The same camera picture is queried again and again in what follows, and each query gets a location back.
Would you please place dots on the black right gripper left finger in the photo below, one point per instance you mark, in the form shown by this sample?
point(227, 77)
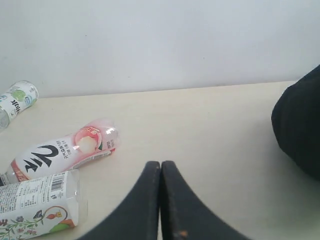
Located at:
point(137, 216)

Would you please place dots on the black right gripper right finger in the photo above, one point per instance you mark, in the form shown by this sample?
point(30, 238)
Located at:
point(184, 216)

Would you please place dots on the pink peach drink bottle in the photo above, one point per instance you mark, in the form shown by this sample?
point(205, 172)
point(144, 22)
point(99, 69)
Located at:
point(95, 140)

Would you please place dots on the floral label clear bottle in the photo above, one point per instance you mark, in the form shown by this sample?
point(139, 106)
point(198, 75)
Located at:
point(42, 206)

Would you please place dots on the green label water bottle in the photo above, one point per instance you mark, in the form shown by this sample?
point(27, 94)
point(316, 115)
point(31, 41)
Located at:
point(20, 96)

